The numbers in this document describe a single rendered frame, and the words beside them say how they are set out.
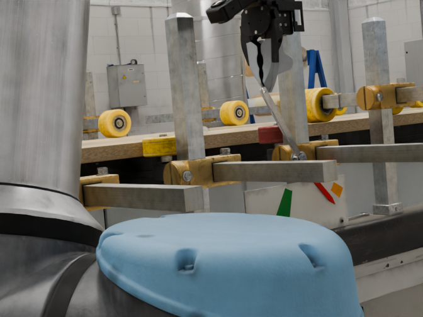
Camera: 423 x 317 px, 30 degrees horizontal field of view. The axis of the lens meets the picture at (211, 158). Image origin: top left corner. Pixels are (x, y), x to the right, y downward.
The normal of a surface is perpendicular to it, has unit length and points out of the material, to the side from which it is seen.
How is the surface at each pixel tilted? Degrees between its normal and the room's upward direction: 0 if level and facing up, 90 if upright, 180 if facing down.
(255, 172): 90
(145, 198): 90
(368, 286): 90
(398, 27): 90
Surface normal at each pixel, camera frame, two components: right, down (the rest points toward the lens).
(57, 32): 0.76, -0.15
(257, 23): -0.78, 0.11
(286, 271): 0.41, -0.28
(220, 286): -0.03, -0.03
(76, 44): 0.93, -0.07
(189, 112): 0.62, -0.01
